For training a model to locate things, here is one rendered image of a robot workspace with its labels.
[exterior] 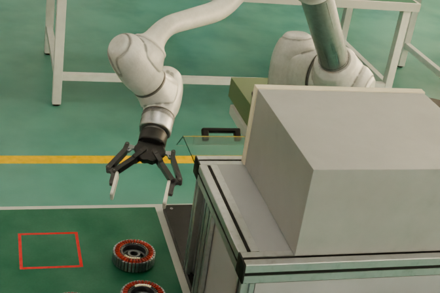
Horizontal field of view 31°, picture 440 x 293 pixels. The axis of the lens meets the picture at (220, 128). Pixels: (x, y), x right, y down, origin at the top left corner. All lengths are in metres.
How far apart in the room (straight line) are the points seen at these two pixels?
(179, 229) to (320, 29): 0.78
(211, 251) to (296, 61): 1.17
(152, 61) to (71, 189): 1.87
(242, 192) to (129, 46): 0.51
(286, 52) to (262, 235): 1.29
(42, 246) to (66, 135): 2.22
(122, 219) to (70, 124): 2.21
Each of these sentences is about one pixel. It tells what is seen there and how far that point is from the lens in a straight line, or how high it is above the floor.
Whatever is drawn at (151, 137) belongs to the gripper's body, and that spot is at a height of 1.06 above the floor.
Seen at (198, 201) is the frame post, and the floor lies 0.99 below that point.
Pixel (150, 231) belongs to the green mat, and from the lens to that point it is 2.29.
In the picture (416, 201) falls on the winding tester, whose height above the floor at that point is 1.24.
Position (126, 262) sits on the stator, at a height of 0.78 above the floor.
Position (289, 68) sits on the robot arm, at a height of 1.00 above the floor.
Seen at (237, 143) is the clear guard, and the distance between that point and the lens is 2.13.
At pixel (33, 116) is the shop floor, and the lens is 4.57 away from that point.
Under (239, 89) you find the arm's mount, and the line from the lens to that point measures 3.06.
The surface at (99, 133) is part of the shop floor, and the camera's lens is 4.42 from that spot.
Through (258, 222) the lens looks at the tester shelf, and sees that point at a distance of 1.71.
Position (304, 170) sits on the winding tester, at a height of 1.29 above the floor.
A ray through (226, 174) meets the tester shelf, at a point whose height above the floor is 1.11.
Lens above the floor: 2.02
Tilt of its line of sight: 26 degrees down
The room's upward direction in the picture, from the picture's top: 9 degrees clockwise
